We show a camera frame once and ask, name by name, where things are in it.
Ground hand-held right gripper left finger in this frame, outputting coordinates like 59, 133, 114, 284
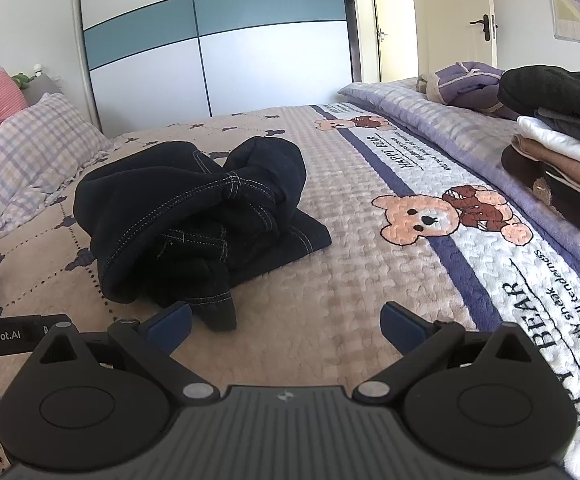
32, 301, 221, 409

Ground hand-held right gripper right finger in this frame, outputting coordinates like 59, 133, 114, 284
352, 301, 543, 409

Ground dark blue jeans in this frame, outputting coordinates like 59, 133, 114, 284
73, 136, 333, 333

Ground plaid pillow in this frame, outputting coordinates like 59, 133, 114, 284
0, 92, 115, 238

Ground folded dark brown garment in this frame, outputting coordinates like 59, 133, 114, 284
501, 146, 580, 241

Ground purple checked quilt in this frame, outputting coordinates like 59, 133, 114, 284
337, 77, 580, 301

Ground folded tan garment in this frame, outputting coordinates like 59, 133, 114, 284
512, 135, 580, 191

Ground folded white garment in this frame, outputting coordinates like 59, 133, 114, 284
516, 116, 580, 171

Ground purple garment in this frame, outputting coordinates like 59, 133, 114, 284
417, 61, 508, 118

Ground folded grey garment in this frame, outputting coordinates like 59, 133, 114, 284
535, 107, 580, 153

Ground folded black garment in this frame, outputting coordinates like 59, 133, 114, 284
497, 66, 580, 121

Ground white and teal wardrobe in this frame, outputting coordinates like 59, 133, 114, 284
72, 0, 371, 138

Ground cream door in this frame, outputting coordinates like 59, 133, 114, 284
410, 0, 501, 81
367, 0, 401, 83

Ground black door handle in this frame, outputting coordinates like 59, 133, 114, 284
470, 15, 497, 43

